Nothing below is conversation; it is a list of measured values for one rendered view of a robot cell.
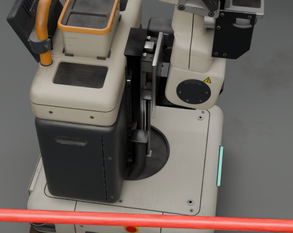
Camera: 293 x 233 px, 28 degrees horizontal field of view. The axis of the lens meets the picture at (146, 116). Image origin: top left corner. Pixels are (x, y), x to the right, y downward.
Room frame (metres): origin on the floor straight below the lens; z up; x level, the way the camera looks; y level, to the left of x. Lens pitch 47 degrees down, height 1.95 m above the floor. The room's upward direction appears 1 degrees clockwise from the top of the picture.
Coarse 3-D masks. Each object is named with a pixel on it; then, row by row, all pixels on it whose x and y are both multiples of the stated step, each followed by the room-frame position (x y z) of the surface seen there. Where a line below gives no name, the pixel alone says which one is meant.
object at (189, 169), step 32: (160, 128) 1.48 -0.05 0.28; (192, 128) 1.48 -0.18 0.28; (160, 160) 1.33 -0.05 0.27; (192, 160) 1.32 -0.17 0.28; (32, 192) 1.18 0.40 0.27; (128, 192) 1.18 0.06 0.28; (160, 192) 1.18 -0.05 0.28; (192, 192) 1.18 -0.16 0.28; (32, 224) 1.11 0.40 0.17; (64, 224) 1.09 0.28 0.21
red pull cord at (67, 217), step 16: (0, 208) 0.20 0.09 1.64; (80, 224) 0.19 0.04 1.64; (96, 224) 0.19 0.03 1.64; (112, 224) 0.19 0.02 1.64; (128, 224) 0.19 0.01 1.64; (144, 224) 0.19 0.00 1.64; (160, 224) 0.19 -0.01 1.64; (176, 224) 0.19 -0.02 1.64; (192, 224) 0.19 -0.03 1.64; (208, 224) 0.19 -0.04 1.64; (224, 224) 0.19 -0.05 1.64; (240, 224) 0.19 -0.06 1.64; (256, 224) 0.19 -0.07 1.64; (272, 224) 0.19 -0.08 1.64; (288, 224) 0.19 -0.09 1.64
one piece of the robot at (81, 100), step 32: (128, 0) 1.56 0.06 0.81; (128, 32) 1.41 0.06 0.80; (64, 64) 1.25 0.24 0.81; (96, 64) 1.25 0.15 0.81; (128, 64) 1.31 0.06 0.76; (32, 96) 1.14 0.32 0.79; (64, 96) 1.13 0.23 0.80; (96, 96) 1.12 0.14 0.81; (128, 96) 1.29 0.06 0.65; (64, 128) 1.13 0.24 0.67; (96, 128) 1.12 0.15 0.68; (128, 128) 1.30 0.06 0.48; (64, 160) 1.12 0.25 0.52; (96, 160) 1.11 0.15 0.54; (128, 160) 1.29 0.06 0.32; (64, 192) 1.13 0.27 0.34; (96, 192) 1.11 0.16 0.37
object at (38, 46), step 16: (16, 0) 1.37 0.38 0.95; (32, 0) 1.41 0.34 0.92; (16, 16) 1.30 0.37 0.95; (32, 16) 1.36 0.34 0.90; (48, 16) 1.38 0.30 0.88; (16, 32) 1.29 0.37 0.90; (32, 32) 1.27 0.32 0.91; (48, 32) 1.36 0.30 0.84; (32, 48) 1.23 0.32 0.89; (48, 48) 1.24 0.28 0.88
